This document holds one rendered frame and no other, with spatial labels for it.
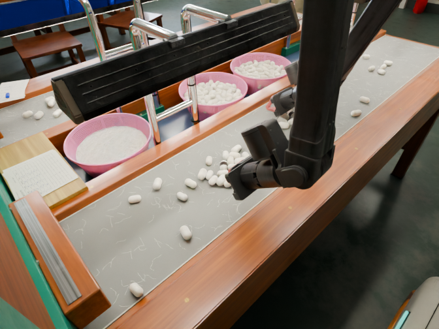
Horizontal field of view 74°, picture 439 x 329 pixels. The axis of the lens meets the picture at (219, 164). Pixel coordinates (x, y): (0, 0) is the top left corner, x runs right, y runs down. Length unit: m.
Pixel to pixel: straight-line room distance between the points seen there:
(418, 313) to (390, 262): 0.45
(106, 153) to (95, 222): 0.27
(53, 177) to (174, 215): 0.34
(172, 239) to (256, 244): 0.19
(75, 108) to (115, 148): 0.46
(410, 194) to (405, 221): 0.23
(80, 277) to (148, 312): 0.14
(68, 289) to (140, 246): 0.20
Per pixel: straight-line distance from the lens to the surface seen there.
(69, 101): 0.54
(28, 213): 0.70
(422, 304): 1.31
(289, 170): 0.49
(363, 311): 1.52
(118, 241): 0.73
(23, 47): 2.92
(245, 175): 0.60
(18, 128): 1.23
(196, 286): 0.61
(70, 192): 0.83
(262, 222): 0.69
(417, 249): 1.80
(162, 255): 0.68
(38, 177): 0.91
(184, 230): 0.69
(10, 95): 1.41
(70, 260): 0.59
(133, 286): 0.64
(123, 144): 1.00
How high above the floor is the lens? 1.32
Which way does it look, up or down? 43 degrees down
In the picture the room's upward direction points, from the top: 2 degrees counter-clockwise
